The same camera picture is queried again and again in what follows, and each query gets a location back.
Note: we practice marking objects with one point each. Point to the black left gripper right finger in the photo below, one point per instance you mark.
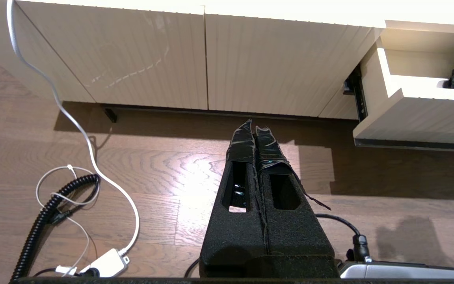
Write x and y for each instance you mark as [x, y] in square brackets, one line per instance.
[298, 236]

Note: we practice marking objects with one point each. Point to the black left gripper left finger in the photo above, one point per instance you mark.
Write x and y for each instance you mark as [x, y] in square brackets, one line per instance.
[235, 236]

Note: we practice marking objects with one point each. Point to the white ribbed drawer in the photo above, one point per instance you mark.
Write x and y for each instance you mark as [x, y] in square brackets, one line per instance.
[420, 118]

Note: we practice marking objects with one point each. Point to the white low cabinet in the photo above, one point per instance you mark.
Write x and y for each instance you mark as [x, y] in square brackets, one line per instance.
[132, 59]

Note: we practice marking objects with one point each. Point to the white power adapter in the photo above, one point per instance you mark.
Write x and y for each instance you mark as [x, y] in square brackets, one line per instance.
[108, 262]

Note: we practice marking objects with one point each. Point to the white ribbed cabinet door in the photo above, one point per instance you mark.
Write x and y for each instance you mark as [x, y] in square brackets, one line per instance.
[274, 67]
[112, 55]

